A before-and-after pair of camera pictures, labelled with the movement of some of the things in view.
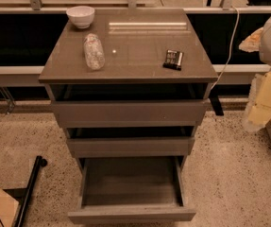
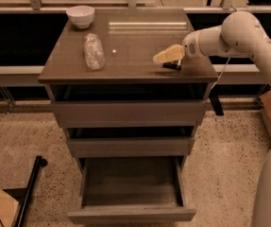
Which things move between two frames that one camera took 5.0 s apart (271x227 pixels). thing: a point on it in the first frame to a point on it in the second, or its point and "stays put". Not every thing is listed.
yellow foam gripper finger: x=268 y=93 to x=172 y=54
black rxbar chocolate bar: x=174 y=60 stays put
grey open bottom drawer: x=137 y=189 stays put
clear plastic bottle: x=93 y=52 stays put
